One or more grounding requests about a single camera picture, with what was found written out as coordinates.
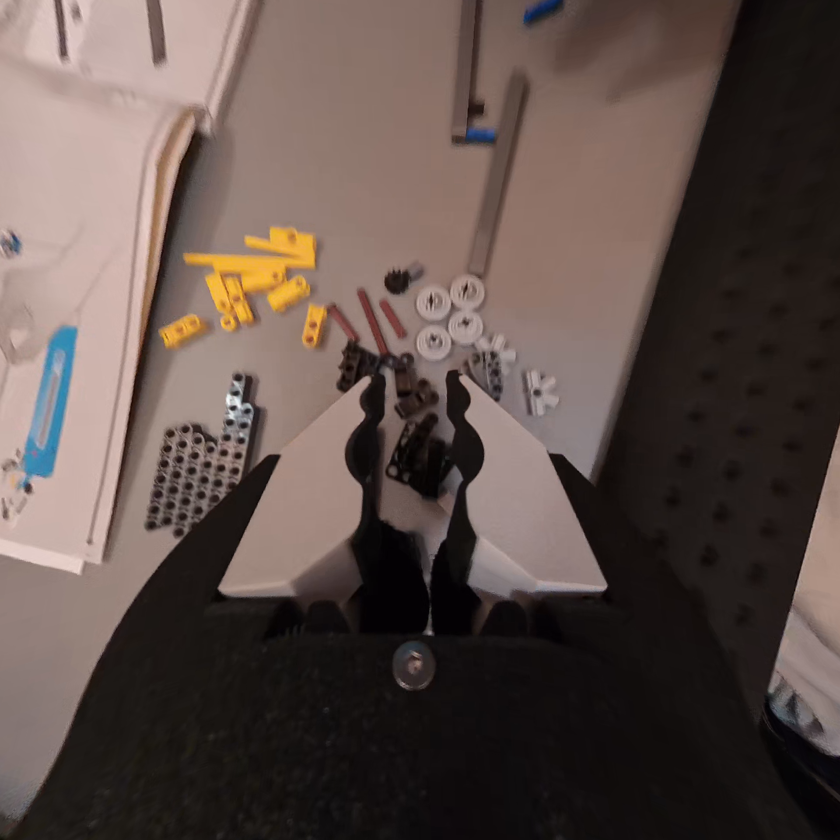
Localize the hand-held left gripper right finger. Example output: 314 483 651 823
445 369 609 599

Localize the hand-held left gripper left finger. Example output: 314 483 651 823
217 373 388 601

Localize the long grey lego beam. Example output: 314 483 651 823
467 71 530 278
451 0 487 147

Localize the stack of dark lego beams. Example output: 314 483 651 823
144 420 247 540

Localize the grey cross lego piece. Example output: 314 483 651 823
523 369 560 417
476 333 517 368

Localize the light grey lego liftarm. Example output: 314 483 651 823
223 373 258 460

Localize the pile of black lego pieces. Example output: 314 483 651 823
336 340 455 500

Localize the pile of yellow lego pieces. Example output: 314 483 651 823
159 226 329 350

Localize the lego instruction booklet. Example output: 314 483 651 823
0 0 263 576

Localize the person's white shirt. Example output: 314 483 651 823
784 433 840 677

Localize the person's sneaker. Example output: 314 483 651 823
761 669 840 798

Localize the dark grey lego frame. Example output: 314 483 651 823
462 351 506 401

